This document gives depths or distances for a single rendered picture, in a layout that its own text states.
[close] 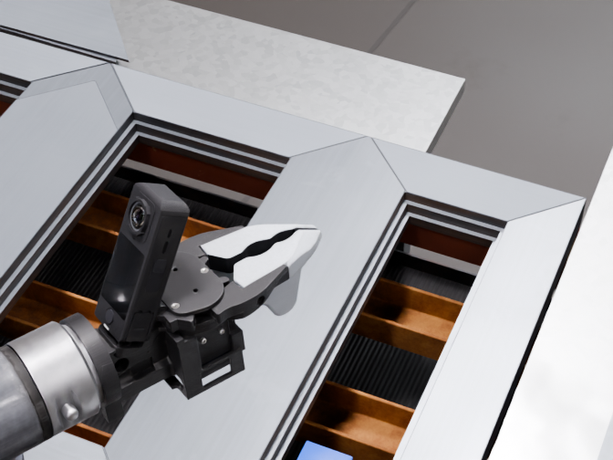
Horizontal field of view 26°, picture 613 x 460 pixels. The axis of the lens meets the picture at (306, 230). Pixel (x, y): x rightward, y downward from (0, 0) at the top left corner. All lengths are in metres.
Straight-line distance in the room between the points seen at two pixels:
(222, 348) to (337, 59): 1.36
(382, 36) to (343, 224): 1.78
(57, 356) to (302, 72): 1.41
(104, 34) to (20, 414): 1.46
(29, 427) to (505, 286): 0.99
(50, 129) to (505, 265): 0.72
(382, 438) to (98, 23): 0.93
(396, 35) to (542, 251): 1.82
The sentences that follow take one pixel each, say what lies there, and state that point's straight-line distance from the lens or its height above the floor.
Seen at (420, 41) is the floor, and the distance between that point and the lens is 3.60.
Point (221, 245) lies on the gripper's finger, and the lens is 1.03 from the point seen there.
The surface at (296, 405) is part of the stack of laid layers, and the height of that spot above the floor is 0.85.
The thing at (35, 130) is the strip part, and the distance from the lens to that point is 2.06.
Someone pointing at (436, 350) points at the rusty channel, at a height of 0.70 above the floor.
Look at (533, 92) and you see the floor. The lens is 3.47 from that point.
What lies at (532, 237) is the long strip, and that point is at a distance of 1.88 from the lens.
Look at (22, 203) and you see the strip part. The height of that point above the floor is 0.86.
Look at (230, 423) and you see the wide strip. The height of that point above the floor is 0.86.
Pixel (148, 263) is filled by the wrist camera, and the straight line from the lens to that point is 0.94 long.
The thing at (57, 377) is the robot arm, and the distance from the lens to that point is 0.95.
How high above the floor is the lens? 2.20
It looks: 46 degrees down
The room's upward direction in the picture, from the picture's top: straight up
